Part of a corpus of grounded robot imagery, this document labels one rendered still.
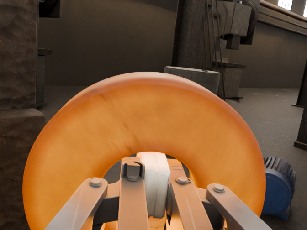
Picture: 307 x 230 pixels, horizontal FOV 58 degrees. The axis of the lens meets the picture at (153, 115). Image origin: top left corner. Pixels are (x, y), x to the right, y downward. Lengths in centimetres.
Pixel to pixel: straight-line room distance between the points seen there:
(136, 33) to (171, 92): 786
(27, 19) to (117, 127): 42
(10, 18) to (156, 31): 798
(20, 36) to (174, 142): 43
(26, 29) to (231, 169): 45
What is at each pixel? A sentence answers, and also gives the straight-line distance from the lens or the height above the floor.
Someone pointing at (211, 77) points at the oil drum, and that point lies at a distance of 275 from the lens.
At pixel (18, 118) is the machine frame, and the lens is 51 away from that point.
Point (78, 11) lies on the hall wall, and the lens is 717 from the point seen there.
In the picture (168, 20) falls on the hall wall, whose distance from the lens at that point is 877.
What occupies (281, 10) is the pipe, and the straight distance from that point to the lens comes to 1263.
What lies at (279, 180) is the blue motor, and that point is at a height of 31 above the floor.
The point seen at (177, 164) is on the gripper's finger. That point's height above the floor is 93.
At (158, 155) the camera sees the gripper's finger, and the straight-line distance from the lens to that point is 17.
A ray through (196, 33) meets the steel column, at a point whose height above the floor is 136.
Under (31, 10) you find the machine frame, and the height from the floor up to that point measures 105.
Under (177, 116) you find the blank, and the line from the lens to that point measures 16.
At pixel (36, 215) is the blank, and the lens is 20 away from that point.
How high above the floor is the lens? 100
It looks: 12 degrees down
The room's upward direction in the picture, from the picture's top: 6 degrees clockwise
